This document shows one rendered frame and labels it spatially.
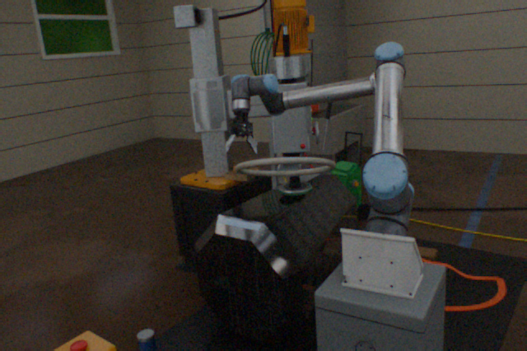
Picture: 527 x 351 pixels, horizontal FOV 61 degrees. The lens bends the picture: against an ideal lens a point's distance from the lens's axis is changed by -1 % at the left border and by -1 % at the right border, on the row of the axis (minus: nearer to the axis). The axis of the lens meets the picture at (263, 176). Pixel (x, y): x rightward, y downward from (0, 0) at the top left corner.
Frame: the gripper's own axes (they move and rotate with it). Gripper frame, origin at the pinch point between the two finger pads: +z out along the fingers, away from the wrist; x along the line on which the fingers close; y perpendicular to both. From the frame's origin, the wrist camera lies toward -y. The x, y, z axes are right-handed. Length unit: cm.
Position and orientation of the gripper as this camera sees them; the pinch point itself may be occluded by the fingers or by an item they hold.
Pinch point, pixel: (240, 154)
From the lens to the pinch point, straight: 211.5
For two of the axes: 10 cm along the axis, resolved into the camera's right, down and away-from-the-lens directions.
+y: 4.0, -1.2, -9.1
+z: 0.3, 9.9, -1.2
